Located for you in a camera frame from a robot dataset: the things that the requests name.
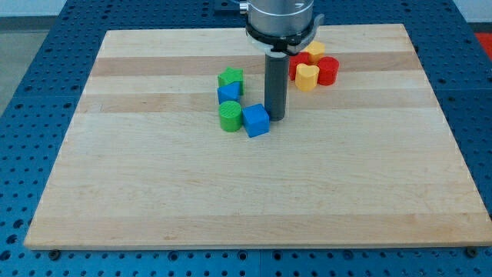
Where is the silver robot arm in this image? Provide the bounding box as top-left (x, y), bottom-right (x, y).
top-left (239, 0), bottom-right (324, 58)

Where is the blue cube block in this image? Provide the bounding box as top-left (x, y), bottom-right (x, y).
top-left (242, 104), bottom-right (270, 138)

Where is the green cylinder block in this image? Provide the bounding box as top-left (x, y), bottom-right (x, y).
top-left (218, 101), bottom-right (242, 132)

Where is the blue triangle block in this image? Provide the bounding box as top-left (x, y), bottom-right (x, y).
top-left (217, 82), bottom-right (241, 104)

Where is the green star block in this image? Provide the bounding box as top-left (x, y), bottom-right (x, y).
top-left (218, 67), bottom-right (244, 95)

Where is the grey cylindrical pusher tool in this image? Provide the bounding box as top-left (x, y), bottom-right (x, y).
top-left (264, 55), bottom-right (289, 122)

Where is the yellow heart block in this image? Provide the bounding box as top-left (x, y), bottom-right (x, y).
top-left (294, 63), bottom-right (320, 92)

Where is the red block behind tool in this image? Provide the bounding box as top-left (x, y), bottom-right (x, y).
top-left (288, 52), bottom-right (310, 81)

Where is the red cylinder block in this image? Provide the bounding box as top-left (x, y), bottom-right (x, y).
top-left (317, 56), bottom-right (340, 85)

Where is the yellow hexagon block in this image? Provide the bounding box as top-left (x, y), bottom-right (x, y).
top-left (304, 41), bottom-right (325, 65)

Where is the wooden board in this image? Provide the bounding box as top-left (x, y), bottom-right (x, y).
top-left (25, 24), bottom-right (491, 250)

